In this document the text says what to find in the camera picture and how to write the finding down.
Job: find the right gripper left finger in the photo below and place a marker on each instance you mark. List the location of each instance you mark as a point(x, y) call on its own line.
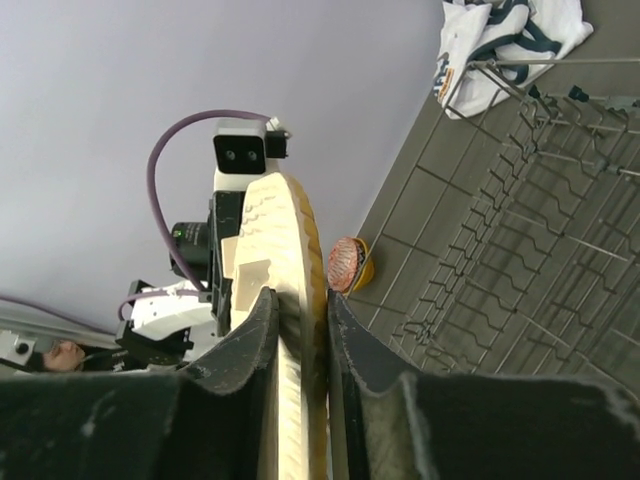
point(216, 419)

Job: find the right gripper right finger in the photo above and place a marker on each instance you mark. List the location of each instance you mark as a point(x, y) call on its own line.
point(390, 420)

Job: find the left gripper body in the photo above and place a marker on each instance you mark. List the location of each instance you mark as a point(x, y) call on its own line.
point(199, 243)

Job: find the yellow woven-pattern plate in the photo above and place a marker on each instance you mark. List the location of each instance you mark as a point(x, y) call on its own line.
point(278, 247)

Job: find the red patterned bowl yellow rim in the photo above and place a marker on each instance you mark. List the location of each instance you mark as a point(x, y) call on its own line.
point(350, 265)

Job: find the white printed cloth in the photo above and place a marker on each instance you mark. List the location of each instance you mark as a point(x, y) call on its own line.
point(522, 38)

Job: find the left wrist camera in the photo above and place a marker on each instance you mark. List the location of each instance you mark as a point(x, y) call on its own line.
point(247, 148)

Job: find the grey wire dish rack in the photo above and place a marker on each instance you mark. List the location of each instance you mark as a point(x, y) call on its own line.
point(512, 245)

